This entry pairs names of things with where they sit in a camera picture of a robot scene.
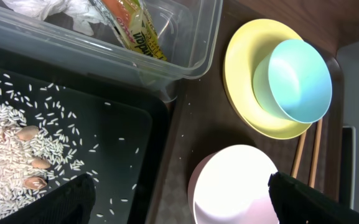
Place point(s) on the black rectangular tray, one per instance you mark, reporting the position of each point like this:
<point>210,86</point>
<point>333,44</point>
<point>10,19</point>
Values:
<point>154,132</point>

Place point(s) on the green orange snack wrapper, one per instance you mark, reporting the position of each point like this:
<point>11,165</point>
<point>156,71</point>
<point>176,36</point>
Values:
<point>132,25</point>

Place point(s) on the yellow plate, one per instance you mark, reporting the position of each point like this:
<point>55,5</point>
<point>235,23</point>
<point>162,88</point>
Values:
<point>246,49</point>

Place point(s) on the light blue bowl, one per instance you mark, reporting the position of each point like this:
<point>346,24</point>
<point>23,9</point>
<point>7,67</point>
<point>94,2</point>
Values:
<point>293,82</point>

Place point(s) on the clear plastic bin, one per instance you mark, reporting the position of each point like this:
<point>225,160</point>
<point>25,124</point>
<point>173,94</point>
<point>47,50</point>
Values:
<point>187,34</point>

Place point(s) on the dark brown serving tray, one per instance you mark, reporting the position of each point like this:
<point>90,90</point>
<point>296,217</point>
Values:
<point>205,122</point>

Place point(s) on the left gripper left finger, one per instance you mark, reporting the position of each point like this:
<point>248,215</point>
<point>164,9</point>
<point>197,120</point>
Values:
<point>70,203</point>

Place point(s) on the tan nut shell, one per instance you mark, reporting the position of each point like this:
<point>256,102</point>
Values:
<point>35,183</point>
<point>40,163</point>
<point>27,133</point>

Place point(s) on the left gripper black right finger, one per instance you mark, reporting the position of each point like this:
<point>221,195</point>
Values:
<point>297,203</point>

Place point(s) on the rice grains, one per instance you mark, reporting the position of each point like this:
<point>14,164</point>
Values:
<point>78,134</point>

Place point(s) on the white bowl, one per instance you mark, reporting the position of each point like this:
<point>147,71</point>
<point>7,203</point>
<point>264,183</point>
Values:
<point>231,186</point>

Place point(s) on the wooden chopstick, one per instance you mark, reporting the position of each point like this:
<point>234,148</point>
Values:
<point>315,153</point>
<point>298,155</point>

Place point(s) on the white tissue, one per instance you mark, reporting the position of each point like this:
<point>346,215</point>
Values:
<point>82,12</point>

